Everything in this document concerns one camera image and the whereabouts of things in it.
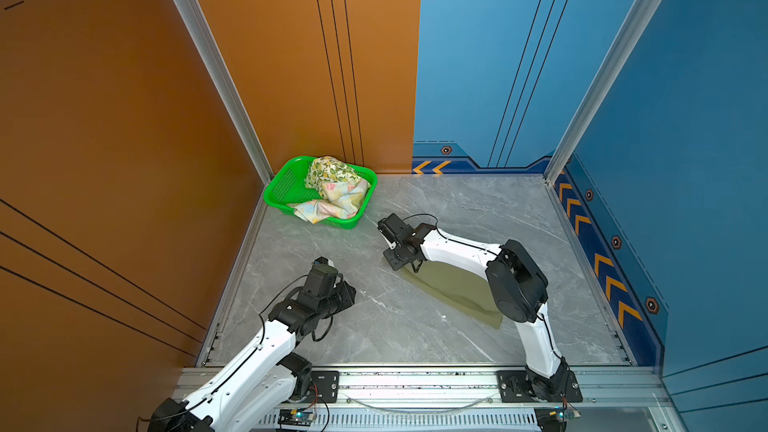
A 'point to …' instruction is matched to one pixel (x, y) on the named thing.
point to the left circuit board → (296, 416)
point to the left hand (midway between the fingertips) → (355, 288)
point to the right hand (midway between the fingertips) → (393, 256)
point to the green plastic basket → (286, 185)
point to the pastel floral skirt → (345, 199)
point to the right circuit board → (554, 418)
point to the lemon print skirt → (328, 169)
